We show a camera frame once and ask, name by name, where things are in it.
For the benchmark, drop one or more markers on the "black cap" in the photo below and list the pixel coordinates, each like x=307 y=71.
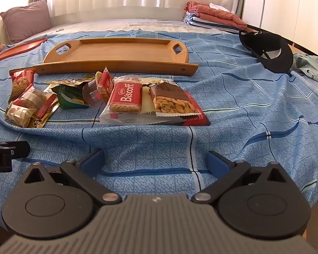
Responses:
x=275 y=58

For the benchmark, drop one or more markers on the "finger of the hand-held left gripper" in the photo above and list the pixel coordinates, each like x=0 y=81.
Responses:
x=18 y=148

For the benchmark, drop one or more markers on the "pale bed headboard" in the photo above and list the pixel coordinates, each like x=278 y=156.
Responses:
x=116 y=12

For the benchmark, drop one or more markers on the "small red biscuit packet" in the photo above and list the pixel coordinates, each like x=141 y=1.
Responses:
x=106 y=84

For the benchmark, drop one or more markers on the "white wardrobe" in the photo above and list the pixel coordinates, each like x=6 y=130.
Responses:
x=288 y=2

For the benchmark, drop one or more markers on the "pink pillow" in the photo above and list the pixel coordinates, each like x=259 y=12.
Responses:
x=26 y=22

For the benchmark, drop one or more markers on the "brown peanut packet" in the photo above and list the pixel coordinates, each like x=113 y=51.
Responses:
x=172 y=103

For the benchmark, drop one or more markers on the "orange jelly cup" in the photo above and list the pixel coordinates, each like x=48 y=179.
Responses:
x=91 y=92

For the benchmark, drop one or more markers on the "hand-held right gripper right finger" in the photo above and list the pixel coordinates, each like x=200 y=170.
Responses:
x=215 y=162

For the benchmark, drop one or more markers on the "yellow foil snack packet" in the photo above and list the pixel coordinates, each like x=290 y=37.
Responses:
x=69 y=80

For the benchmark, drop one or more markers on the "flat red tray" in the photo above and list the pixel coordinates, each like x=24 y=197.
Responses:
x=16 y=49

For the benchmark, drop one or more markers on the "brown gold snack packet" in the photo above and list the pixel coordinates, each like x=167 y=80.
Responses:
x=17 y=115

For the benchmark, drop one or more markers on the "folded striped towel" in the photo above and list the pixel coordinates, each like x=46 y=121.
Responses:
x=198 y=21

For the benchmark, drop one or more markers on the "folded clothes pile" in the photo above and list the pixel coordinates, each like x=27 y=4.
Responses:
x=217 y=14

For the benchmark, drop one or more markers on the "white snack packet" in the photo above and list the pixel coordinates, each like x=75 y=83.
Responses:
x=147 y=105

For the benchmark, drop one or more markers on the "white cloth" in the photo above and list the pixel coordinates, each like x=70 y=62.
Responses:
x=217 y=6

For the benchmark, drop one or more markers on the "blue patterned bedsheet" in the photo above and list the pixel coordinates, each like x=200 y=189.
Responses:
x=241 y=127

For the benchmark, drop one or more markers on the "green snack packet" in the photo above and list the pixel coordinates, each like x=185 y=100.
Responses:
x=69 y=96

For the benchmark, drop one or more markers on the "clear wrapped red biscuit packet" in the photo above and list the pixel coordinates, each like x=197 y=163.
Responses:
x=126 y=96

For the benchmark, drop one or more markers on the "grey green garment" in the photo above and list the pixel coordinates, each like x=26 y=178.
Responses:
x=312 y=66

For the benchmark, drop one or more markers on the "pale patterned mattress cover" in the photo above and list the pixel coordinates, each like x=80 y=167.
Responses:
x=122 y=25

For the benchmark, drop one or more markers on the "dark wooden bed frame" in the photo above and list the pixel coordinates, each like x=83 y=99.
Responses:
x=302 y=46

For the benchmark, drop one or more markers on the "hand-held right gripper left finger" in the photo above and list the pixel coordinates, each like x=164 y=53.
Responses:
x=93 y=160

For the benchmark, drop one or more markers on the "red peanut snack packet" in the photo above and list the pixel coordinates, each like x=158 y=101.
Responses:
x=20 y=83

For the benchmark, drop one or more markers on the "long red snack bar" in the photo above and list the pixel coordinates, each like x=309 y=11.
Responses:
x=199 y=120

